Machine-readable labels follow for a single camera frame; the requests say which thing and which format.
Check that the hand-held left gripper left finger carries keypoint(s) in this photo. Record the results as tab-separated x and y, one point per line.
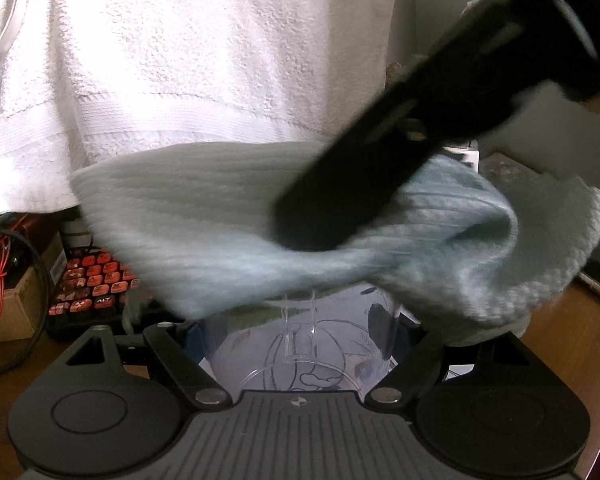
177	365

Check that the white can with gold bands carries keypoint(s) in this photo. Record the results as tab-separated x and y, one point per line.
75	234

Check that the cardboard box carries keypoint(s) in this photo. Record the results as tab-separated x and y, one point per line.
17	305

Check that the grey-blue microfiber cloth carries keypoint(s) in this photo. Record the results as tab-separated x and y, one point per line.
190	210

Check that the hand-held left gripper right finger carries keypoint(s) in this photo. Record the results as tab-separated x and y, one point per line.
405	380

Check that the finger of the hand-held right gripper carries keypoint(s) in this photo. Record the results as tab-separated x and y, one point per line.
370	160

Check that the clear plastic container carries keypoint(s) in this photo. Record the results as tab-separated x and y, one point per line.
300	350

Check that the white terry towel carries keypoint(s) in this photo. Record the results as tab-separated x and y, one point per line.
205	50

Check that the black keyboard with red keys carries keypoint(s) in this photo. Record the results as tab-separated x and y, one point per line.
95	285

